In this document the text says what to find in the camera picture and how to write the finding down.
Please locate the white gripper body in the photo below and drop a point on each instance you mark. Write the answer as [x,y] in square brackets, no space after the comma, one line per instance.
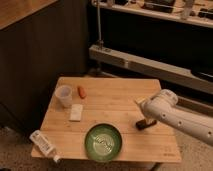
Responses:
[148,109]

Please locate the white plastic bottle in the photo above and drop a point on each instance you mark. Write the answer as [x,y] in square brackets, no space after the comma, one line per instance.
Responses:
[44,145]

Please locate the black eraser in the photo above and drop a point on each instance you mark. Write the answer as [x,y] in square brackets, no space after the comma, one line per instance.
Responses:
[142,124]

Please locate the metal shelf rack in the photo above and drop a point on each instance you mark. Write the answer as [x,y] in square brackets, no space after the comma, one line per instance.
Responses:
[168,39]

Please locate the dark wooden cabinet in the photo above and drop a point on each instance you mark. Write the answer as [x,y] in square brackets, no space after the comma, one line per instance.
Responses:
[34,53]

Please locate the white sponge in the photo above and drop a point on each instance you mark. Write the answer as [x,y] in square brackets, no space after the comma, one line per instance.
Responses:
[76,112]

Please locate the wooden folding table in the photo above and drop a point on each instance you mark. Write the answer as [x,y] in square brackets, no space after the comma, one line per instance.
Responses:
[110,100]

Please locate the orange carrot toy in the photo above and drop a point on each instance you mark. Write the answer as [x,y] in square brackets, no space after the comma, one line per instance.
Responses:
[81,92]

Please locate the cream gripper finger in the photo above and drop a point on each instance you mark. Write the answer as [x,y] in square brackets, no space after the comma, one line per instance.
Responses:
[139,100]
[148,121]

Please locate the green bowl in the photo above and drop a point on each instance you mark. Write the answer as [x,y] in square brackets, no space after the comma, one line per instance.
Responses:
[103,143]

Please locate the clear plastic cup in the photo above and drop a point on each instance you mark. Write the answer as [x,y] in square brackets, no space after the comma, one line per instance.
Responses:
[64,94]

